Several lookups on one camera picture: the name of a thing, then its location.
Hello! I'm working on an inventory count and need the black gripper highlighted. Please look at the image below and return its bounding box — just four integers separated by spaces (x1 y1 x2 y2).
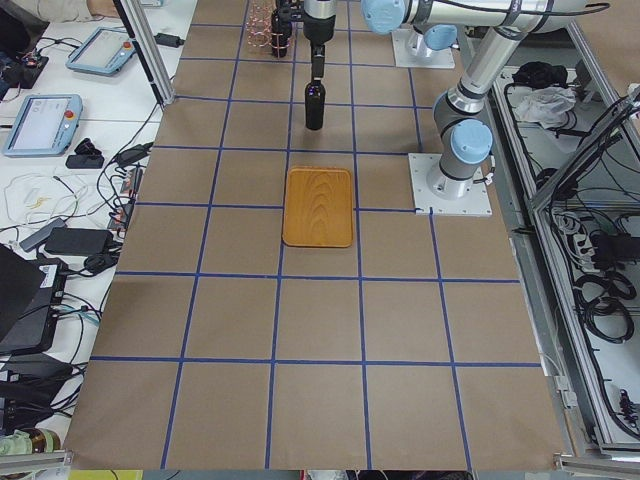
302 14 336 80

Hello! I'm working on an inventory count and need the dark wine bottle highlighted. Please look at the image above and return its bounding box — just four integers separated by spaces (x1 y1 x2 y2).
270 5 292 58
305 77 326 131

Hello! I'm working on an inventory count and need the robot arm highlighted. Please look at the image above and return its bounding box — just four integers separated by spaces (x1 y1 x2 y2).
406 24 457 58
361 1 610 200

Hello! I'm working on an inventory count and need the wooden tray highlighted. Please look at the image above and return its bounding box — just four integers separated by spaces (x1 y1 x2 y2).
282 166 354 248

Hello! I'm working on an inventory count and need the teach pendant upper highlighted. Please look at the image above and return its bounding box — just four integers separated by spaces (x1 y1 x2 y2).
65 27 135 76

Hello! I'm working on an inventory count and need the teach pendant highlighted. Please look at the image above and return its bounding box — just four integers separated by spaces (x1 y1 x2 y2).
65 27 135 76
2 94 83 158

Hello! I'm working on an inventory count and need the crumpled white cloth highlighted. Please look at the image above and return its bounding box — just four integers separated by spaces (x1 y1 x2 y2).
514 87 576 129

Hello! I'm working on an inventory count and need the teach pendant lower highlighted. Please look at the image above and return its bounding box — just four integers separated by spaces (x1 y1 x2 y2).
2 94 83 158

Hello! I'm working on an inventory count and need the black power adapter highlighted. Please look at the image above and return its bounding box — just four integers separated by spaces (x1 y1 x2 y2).
44 227 113 256

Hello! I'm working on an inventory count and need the black laptop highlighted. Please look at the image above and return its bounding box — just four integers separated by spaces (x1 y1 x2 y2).
1 246 67 355

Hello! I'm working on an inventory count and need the copper wire bottle basket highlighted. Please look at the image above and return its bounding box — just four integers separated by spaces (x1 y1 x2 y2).
246 0 280 53

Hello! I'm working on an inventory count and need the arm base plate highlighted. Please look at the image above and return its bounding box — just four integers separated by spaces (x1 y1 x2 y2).
408 153 492 217
392 29 455 69

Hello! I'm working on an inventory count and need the aluminium frame post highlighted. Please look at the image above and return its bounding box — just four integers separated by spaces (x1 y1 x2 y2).
113 0 175 108

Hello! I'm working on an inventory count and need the aluminium side frame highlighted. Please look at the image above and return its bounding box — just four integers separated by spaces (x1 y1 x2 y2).
491 17 639 479

